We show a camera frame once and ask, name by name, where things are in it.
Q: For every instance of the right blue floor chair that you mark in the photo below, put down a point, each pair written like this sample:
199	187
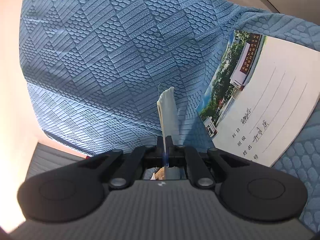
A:
95	68

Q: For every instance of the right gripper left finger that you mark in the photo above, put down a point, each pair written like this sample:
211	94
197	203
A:
135	163

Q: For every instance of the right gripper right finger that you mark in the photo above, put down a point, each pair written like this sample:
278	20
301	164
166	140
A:
188	157

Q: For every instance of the building photo postcard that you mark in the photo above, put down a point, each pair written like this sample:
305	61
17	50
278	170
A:
168	117
261	96

